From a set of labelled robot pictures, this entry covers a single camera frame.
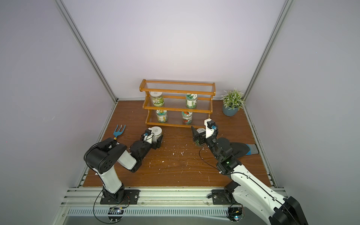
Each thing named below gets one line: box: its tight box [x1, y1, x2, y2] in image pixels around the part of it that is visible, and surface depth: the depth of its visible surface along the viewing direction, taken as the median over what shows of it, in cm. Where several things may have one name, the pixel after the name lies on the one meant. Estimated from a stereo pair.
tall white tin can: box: [151, 126, 163, 143], surface depth 89 cm
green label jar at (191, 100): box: [185, 93, 198, 109], surface depth 92 cm
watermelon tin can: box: [193, 127, 206, 147], surface depth 67 cm
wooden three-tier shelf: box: [139, 78, 217, 128], surface depth 100 cm
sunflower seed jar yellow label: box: [155, 109, 169, 123], surface depth 102 cm
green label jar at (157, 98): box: [150, 91, 165, 107], surface depth 92 cm
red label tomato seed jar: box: [181, 111, 194, 125], surface depth 100 cm
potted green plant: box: [220, 87, 245, 117], surface depth 100 cm
